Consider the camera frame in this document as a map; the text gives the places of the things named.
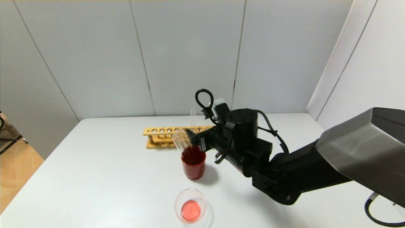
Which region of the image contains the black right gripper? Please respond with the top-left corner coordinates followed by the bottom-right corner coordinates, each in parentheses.
top-left (185, 126), bottom-right (224, 152)

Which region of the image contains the empty clear glass test tube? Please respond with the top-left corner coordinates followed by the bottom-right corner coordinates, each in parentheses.
top-left (172, 132), bottom-right (185, 152)
top-left (174, 130), bottom-right (189, 152)

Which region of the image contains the wooden test tube rack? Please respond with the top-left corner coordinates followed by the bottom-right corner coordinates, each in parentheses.
top-left (143, 125), bottom-right (216, 149)

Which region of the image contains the red cup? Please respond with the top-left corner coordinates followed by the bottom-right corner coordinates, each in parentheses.
top-left (181, 146), bottom-right (207, 181)

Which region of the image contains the clear glass beaker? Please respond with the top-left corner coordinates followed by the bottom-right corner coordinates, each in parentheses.
top-left (174, 187), bottom-right (213, 228)

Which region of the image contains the black metal stand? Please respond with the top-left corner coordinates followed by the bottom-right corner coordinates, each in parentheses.
top-left (0, 111), bottom-right (22, 155)

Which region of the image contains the black looped camera cable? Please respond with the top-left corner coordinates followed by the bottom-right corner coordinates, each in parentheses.
top-left (195, 89), bottom-right (289, 154)

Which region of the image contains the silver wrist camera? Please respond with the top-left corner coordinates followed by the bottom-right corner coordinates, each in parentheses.
top-left (211, 98), bottom-right (230, 119)

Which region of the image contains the thick black arm hose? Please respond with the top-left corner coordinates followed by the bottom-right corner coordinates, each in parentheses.
top-left (364, 192), bottom-right (405, 228)

